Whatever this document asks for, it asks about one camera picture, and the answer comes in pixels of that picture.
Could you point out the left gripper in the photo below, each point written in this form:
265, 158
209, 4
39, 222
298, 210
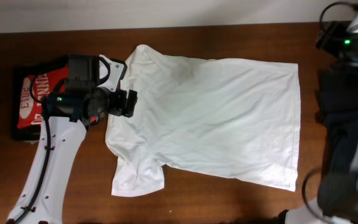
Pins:
117, 107

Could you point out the white t-shirt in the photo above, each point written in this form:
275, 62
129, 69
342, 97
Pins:
233, 118

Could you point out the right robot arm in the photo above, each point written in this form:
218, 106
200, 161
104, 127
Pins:
337, 197

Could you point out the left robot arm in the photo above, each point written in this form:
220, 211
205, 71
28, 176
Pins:
41, 200

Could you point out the red printed folded t-shirt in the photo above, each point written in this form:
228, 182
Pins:
30, 111

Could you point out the black folded garment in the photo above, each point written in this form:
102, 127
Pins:
15, 124

